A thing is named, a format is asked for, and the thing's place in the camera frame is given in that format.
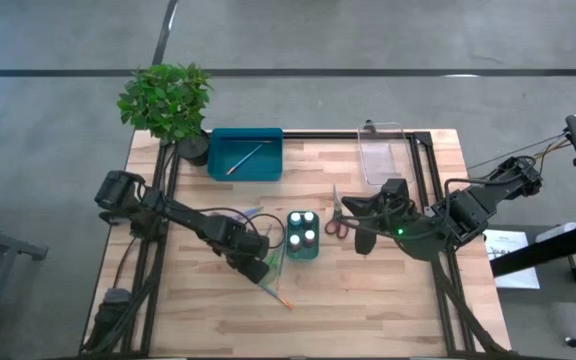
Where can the blue paint bottle white cap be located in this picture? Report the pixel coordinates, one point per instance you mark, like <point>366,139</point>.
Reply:
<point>295,218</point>

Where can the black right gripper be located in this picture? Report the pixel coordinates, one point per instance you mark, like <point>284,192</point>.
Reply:
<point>398,212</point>

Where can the small black clamp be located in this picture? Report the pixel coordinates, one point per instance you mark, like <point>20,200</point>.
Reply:
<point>369,126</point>

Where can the clear plastic container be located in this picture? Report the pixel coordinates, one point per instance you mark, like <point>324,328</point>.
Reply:
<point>383,150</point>

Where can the purple scissors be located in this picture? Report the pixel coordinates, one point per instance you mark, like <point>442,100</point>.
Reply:
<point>254,210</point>

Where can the green plant in black pot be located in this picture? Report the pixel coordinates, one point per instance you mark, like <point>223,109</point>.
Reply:
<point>163,100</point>

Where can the small teal plastic basket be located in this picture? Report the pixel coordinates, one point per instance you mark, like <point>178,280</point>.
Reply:
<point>304,252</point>

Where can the white paper sheet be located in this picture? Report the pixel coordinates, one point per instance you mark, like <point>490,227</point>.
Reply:
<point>505,242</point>

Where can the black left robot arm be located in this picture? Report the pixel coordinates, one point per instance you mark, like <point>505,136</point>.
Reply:
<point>183,215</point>

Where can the thin light blue paintbrush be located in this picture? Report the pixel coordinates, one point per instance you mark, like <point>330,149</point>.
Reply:
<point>244,159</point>

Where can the black paint bottle white cap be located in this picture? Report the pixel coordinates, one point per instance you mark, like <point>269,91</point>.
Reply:
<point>308,217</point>

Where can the green scissors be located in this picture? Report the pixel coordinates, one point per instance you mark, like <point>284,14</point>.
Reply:
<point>277,260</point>

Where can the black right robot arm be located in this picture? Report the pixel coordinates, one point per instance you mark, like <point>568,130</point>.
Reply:
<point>468,210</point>

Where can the silver metal bracket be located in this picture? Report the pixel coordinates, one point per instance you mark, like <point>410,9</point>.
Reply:
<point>429,212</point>

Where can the black aluminium table frame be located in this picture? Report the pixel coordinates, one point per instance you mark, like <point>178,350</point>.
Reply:
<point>318,135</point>

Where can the blue rectangular plastic tray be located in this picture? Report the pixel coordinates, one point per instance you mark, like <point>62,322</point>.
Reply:
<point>263,167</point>

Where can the brown paint bottle white cap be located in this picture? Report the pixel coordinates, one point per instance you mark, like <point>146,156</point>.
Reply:
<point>309,235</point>

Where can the maroon paint bottle white cap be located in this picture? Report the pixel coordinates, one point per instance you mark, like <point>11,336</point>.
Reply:
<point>294,241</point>

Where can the thick blue paintbrush orange bristles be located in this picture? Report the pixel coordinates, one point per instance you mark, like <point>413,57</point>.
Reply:
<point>280,299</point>

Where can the white plastic box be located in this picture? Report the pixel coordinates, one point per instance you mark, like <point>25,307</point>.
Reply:
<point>558,231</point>

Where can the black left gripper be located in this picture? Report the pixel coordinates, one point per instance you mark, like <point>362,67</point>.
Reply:
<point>243,242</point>

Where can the red scissors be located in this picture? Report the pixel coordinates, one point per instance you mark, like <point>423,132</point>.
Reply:
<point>337,212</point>

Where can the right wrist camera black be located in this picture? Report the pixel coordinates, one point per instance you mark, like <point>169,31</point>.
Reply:
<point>394,186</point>

